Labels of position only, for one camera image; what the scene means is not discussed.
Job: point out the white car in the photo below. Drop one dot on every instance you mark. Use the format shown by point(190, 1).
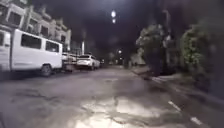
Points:
point(87, 62)

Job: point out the grey concrete road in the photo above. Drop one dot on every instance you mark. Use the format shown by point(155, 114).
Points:
point(100, 96)

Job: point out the leafy tree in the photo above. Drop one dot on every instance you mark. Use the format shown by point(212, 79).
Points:
point(153, 46)

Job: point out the street lamp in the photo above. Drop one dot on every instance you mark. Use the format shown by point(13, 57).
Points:
point(113, 15)

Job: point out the concrete kerb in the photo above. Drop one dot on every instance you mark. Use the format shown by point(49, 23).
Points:
point(186, 90)

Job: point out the white van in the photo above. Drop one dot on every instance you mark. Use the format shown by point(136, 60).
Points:
point(31, 53)

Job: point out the pale multi-storey building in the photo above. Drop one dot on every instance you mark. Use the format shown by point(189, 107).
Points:
point(36, 25)

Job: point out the leafy bush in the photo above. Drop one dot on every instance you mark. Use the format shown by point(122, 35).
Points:
point(196, 50)

